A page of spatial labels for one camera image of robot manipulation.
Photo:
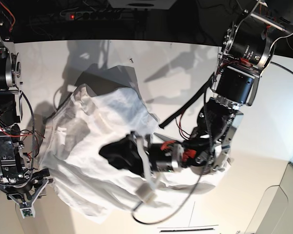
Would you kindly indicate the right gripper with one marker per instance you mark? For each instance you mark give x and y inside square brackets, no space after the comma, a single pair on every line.
[26,196]

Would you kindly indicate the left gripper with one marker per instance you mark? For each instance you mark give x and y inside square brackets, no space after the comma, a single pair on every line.
[129,154]

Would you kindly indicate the white t-shirt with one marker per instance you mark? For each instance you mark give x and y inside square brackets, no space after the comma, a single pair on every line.
[82,141]

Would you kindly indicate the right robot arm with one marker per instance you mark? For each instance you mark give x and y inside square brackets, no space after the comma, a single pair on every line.
[19,179]

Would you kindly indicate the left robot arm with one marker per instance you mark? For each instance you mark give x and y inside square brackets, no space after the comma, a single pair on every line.
[248,47]

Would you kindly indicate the black power strip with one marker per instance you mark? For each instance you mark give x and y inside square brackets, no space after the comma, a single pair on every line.
[97,15]

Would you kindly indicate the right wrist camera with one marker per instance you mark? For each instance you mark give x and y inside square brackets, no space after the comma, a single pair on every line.
[28,212]

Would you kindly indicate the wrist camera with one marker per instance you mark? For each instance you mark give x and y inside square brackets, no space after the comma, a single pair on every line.
[28,212]
[145,193]

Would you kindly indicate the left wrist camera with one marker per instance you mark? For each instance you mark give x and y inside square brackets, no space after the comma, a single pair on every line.
[145,193]

